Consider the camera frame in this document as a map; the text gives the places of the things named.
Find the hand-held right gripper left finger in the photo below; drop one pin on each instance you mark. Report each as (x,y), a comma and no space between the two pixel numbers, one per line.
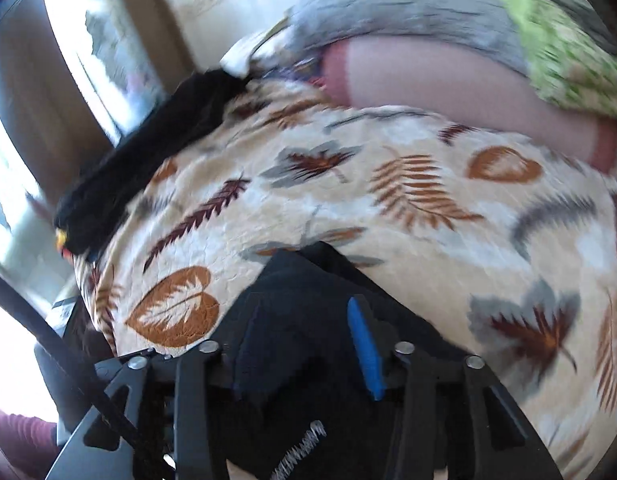
(188,390)

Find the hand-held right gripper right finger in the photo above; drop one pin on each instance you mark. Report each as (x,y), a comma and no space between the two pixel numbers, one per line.
(367,360)

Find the black pants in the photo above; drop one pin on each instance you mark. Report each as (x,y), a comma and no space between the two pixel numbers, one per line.
(303,300)

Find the person's left forearm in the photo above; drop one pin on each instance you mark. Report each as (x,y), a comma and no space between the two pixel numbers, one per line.
(18,440)

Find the leaf print blanket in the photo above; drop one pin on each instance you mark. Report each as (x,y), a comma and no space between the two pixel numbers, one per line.
(413,200)

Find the black garment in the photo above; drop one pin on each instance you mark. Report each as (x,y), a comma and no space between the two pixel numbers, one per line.
(153,160)

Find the stained glass window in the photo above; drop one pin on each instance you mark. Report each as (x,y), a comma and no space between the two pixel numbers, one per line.
(98,40)

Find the white cloth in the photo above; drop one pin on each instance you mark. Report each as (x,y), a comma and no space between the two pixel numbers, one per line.
(248,55)

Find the grey quilted blanket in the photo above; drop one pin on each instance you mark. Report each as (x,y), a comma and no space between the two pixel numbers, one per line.
(398,10)

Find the green patterned quilt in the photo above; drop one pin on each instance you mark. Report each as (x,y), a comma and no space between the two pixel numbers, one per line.
(563,45)

